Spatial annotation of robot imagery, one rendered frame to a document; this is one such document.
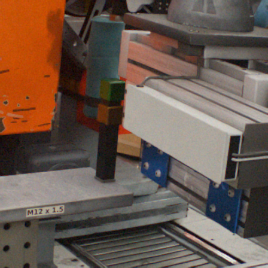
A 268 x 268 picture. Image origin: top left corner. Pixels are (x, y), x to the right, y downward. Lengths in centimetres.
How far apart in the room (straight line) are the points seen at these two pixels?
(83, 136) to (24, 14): 77
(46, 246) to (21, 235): 53
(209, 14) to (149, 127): 23
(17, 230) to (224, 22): 57
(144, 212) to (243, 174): 133
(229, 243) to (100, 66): 72
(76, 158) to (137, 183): 42
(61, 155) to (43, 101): 30
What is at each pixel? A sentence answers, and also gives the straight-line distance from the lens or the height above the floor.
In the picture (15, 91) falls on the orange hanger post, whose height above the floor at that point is 61.
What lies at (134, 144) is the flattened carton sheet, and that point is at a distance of 342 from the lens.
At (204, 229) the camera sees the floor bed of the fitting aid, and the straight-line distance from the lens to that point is 235.
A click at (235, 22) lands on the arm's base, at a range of 122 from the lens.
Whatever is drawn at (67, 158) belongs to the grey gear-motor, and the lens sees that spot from 187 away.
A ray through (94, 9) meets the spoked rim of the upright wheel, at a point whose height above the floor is 74.
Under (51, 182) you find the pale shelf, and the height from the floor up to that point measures 45.
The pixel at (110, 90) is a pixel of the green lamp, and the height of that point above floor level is 64.
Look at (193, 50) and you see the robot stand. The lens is 116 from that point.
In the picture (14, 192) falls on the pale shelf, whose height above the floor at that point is 45.
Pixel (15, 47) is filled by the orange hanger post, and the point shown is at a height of 71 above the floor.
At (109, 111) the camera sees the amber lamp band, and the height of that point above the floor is 60.
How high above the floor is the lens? 96
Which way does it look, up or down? 15 degrees down
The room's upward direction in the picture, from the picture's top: 5 degrees clockwise
